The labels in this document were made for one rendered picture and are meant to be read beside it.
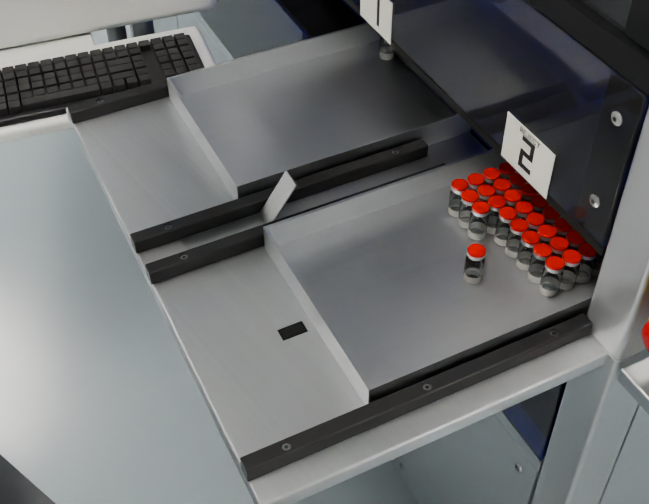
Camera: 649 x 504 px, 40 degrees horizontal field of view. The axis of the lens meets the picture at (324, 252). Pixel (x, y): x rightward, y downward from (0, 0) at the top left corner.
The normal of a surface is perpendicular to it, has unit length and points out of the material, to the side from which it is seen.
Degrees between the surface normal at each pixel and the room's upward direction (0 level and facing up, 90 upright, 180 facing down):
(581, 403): 90
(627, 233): 90
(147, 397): 0
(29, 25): 90
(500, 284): 0
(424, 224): 0
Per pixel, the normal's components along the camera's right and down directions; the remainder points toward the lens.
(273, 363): -0.01, -0.70
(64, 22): 0.33, 0.66
